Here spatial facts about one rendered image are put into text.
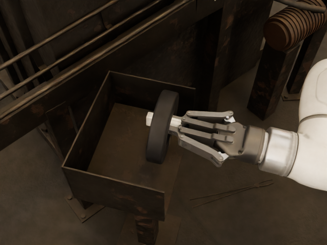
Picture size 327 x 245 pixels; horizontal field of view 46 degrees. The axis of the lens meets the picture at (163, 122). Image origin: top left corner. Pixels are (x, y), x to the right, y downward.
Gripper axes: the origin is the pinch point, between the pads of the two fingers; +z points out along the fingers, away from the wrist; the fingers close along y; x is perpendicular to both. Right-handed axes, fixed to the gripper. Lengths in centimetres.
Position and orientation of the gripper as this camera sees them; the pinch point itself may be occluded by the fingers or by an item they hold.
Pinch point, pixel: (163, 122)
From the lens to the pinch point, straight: 78.4
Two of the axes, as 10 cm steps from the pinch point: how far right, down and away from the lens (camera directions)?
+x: 0.5, -5.8, -8.1
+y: 2.6, -7.7, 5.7
